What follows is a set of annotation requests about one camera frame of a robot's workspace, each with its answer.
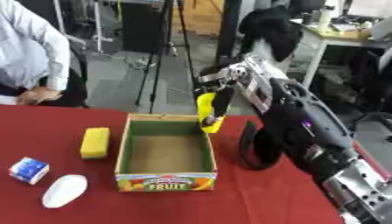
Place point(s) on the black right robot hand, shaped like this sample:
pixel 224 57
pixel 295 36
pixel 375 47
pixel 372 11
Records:
pixel 223 100

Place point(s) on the black jacket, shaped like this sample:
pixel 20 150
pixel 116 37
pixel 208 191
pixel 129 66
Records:
pixel 273 29

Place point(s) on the small blue white carton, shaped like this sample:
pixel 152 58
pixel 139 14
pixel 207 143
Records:
pixel 29 170

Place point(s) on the yellow rectangular sponge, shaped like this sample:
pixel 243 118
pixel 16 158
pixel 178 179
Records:
pixel 95 143

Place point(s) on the black cabinet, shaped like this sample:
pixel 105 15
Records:
pixel 143 26

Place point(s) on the person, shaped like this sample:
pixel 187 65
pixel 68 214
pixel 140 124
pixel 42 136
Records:
pixel 25 43

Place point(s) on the person's hand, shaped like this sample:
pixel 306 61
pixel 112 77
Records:
pixel 37 95

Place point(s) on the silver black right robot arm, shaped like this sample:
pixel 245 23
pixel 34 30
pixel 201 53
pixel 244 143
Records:
pixel 306 128

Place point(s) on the black tripod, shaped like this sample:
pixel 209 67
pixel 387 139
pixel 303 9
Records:
pixel 159 58

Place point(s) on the white desk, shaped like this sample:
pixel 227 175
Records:
pixel 326 38

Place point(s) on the yellow toy banana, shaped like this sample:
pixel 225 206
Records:
pixel 205 105

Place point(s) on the cardboard box with green inside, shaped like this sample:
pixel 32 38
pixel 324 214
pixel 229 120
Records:
pixel 166 154

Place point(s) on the white oval object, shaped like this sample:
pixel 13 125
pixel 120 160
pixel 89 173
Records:
pixel 64 191

